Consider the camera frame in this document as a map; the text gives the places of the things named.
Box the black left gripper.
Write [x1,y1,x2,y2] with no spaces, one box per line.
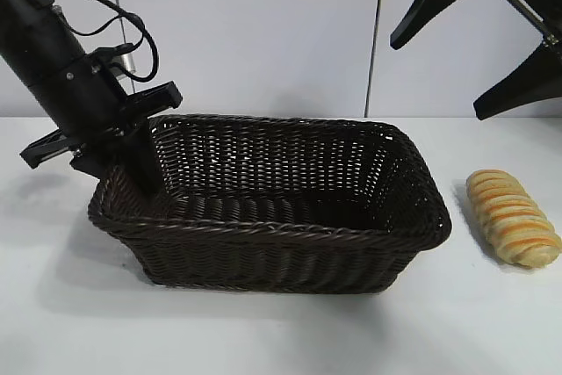
[19,57,184,195]

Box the dark brown wicker basket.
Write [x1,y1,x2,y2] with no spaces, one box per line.
[87,113,453,295]

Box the long striped bread roll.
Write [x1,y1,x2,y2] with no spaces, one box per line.
[465,168,562,269]

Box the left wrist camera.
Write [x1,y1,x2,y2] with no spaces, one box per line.
[91,43,138,85]

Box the black cable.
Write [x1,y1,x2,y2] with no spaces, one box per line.
[32,0,159,84]
[54,10,146,54]

